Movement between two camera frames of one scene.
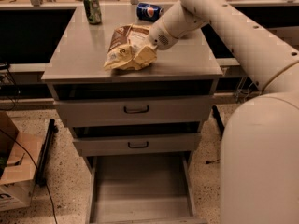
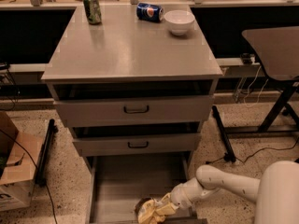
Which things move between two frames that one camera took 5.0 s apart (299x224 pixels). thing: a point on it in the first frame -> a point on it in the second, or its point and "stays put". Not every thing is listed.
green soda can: [92, 7] stays put
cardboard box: [20, 158] stays put
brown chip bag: [128, 43] -> [146, 212]
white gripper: [159, 37] -> [179, 195]
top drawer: [135, 111] stays put
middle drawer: [167, 145] stays put
